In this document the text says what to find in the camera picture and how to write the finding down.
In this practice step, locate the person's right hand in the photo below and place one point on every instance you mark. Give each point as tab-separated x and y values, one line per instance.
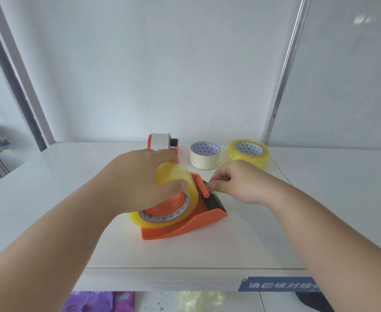
245	181

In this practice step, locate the person's left hand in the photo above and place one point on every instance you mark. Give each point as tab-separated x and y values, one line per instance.
132	181

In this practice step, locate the person's right thumb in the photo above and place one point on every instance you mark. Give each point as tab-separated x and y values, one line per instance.
223	187

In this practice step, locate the person's left thumb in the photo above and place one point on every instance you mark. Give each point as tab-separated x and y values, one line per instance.
174	186

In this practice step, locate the yellow clear tape roll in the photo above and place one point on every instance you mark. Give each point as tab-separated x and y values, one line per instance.
167	172
262	159

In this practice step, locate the person's right forearm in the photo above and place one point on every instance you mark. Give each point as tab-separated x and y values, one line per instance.
333	250

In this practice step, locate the person's left forearm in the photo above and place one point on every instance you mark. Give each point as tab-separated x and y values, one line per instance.
47	250

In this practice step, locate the cream masking tape roll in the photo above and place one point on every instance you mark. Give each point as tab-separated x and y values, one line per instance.
204	162

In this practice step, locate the large orange tape dispenser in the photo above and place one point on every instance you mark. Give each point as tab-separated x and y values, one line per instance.
190	225

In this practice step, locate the white tape roll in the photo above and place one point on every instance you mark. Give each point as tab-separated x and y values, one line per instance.
160	141

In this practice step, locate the small orange tape dispenser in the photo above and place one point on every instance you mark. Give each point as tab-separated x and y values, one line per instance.
149	144

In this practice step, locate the blue label sign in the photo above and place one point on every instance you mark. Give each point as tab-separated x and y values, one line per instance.
275	284

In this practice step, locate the pale yellow plastic bag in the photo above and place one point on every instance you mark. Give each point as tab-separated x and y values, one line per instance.
200	302

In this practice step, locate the aluminium profile strip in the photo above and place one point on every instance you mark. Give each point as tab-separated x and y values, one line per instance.
286	71

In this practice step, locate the purple plastic bag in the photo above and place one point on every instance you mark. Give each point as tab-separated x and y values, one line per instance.
89	302

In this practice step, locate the dark cloth object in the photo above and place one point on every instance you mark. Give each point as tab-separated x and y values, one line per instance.
314	303

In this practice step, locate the dark window frame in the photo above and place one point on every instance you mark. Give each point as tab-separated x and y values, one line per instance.
15	84

